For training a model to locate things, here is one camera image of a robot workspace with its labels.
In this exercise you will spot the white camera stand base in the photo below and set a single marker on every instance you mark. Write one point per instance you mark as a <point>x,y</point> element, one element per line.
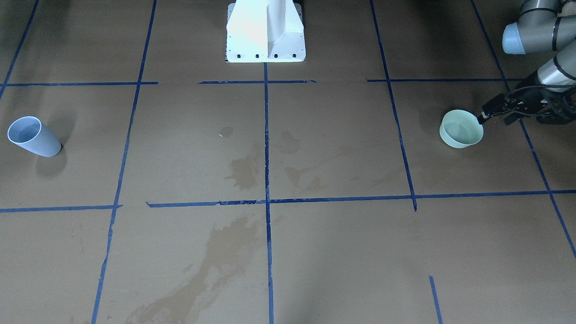
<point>265,31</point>

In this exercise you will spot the pale green plastic bowl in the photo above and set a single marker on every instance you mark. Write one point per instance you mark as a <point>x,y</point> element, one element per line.
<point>460,129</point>

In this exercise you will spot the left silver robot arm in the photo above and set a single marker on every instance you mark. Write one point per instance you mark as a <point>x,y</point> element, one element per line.
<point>543,26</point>

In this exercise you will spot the light blue plastic cup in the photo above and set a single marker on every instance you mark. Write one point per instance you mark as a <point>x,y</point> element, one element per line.
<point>34,136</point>

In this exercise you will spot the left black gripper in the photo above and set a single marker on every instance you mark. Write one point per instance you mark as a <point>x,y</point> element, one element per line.
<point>533,96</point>

